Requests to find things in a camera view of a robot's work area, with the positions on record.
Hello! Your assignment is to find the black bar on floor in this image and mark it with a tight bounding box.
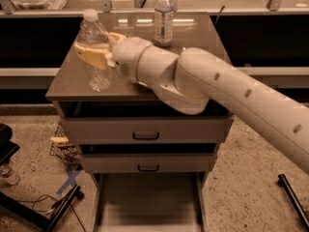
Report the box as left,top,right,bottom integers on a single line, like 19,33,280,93
277,174,309,232

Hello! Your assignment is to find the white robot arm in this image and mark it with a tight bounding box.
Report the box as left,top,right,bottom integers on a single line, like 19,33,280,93
74,36,309,173

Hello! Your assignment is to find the grey drawer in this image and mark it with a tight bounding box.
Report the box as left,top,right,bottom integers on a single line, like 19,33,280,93
61,116,233,145
80,154,216,173

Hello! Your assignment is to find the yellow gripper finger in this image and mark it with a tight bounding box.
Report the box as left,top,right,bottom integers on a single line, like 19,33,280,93
74,44,110,70
109,32,126,43

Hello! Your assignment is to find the black stand base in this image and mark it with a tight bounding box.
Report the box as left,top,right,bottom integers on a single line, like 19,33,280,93
0,185,83,232

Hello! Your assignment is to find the middle grey drawer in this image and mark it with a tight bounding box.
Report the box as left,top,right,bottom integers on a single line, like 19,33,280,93
80,154,216,173

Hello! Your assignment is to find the water bottle on floor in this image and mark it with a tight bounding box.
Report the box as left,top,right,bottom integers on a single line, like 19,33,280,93
0,164,20,186

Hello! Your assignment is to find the open bottom drawer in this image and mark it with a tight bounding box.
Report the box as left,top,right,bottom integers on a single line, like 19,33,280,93
93,173,209,232

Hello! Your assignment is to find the black cable on floor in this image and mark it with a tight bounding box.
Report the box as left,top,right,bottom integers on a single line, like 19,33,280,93
13,194,88,232

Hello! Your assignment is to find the snack packet in basket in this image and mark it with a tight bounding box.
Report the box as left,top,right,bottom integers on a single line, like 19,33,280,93
50,136,70,147

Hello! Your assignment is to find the upper grey drawer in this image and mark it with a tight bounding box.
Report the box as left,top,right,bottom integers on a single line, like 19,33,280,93
61,116,233,145

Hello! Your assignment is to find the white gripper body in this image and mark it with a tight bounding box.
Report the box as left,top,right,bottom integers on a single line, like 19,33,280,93
112,37,153,83

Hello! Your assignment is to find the labelled water bottle on counter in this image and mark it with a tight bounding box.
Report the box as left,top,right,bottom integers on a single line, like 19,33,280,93
154,0,174,46

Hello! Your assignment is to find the wire mesh basket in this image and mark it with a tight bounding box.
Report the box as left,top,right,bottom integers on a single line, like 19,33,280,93
49,125,80,165

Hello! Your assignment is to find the clear water bottle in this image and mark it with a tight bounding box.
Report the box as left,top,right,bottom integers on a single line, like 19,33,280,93
74,9,111,92

